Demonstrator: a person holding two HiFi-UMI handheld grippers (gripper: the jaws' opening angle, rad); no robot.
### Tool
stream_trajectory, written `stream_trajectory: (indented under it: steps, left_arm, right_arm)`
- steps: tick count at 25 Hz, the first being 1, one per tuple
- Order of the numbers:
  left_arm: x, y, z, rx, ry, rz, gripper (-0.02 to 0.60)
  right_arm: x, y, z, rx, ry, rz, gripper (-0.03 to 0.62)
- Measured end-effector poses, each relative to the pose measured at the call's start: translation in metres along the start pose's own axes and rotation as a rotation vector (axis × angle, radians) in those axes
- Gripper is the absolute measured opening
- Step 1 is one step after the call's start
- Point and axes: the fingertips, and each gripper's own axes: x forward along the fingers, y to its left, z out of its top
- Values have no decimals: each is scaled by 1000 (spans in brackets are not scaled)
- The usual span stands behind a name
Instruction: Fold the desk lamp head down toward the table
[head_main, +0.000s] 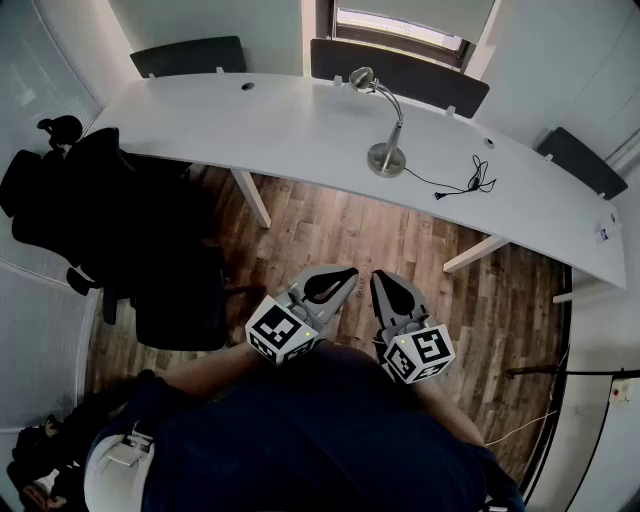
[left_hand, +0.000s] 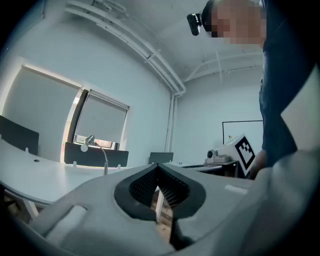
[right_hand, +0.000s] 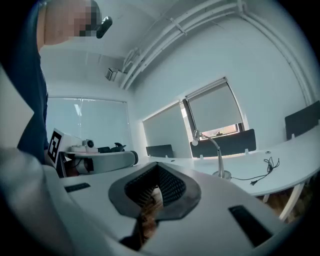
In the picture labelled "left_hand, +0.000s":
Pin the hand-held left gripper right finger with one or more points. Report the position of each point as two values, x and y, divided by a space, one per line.
212 200

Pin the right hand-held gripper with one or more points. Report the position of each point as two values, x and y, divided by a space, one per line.
243 152

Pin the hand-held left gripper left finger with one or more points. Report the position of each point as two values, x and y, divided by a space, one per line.
95 215

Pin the silver desk lamp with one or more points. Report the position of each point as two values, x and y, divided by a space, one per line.
88 140

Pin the person's right forearm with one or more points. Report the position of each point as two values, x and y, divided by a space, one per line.
258 162

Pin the long dark desk divider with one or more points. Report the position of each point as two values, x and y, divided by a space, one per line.
95 156

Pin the short dark desk divider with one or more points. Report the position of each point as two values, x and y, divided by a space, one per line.
17 135

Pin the navy shirt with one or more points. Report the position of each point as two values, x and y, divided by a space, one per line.
282 87

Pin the narrow grey roller blind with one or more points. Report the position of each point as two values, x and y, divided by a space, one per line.
102 120

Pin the white pipe bundle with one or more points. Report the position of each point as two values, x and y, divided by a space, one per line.
160 65

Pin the wide grey roller blind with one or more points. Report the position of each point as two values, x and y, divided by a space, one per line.
40 105

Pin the person's head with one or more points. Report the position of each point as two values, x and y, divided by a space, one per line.
237 25

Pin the whiteboard with black frame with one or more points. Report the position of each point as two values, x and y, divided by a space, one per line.
247 130

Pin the window with dark frame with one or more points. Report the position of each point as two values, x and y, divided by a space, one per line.
78 117

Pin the black head camera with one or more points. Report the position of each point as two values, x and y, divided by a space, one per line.
195 25

